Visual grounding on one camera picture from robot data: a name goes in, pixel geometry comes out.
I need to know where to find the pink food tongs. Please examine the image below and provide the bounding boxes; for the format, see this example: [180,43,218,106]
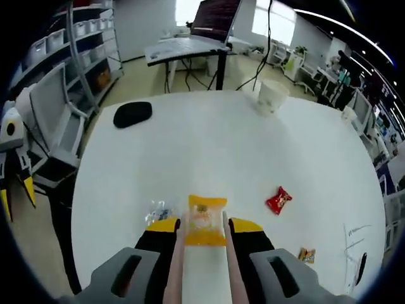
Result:
[162,210,251,304]

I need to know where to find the small brown food packet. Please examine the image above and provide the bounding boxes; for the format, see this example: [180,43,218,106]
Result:
[299,247,317,265]

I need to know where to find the black computer mouse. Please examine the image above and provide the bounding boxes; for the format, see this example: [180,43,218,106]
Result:
[113,101,154,129]

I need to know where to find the white power strip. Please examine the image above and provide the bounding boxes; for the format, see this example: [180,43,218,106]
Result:
[343,223,373,286]

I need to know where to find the small black-legged table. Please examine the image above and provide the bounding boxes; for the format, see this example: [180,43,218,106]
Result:
[144,34,239,93]

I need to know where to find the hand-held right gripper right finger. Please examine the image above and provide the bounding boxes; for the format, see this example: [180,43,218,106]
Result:
[228,217,351,304]

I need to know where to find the row of white storage bins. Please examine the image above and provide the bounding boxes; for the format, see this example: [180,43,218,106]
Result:
[30,17,115,69]

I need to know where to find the yellow cake food packet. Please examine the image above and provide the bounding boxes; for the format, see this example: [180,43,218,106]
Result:
[188,194,228,247]

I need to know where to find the clear white food packet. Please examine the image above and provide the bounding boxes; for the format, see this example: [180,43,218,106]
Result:
[144,199,178,224]

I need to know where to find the open laptop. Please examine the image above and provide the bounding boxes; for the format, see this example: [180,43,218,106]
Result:
[189,0,244,48]

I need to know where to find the small red food packet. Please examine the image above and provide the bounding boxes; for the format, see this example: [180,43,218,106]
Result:
[265,186,294,217]

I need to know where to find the metal storage shelf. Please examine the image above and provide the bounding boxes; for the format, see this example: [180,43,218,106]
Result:
[12,0,125,107]

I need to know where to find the black oblong adapter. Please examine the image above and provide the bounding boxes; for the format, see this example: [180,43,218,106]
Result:
[355,252,368,286]

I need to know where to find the white cabinet green panel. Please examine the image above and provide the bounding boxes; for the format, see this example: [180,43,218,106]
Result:
[282,52,307,80]

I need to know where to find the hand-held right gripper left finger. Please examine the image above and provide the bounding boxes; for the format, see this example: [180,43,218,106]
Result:
[58,217,182,304]

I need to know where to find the white paper cup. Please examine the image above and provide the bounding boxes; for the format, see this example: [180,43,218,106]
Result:
[340,106,358,124]
[257,80,290,117]

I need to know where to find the black hanging screen cable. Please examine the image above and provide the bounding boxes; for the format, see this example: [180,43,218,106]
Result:
[235,0,273,91]

